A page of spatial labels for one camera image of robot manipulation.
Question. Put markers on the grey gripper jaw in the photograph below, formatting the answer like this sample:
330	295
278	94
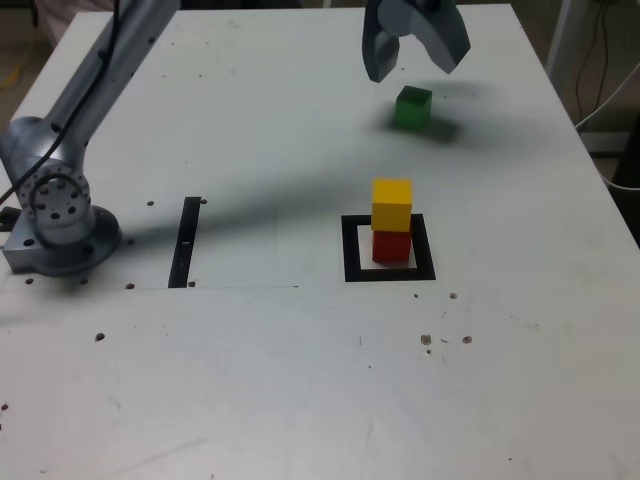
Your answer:
380	55
445	40

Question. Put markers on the green cube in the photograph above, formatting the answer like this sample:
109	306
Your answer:
411	109

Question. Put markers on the yellow cube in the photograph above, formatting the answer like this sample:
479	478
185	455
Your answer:
391	205

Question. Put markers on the red cube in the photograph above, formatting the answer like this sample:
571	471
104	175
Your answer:
391	247

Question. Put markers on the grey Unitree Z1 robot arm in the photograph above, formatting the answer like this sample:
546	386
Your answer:
65	125

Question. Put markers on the black tape square outline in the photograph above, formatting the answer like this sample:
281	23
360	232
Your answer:
350	250

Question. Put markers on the black tape strip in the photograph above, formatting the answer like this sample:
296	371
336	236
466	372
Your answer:
182	250

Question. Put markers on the pale pink cloth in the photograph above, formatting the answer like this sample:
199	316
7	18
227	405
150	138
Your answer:
55	20

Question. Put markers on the black base connector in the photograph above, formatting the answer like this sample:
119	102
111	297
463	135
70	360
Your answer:
9	217

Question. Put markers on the white frame post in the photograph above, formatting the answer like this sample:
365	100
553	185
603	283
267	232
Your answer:
562	45

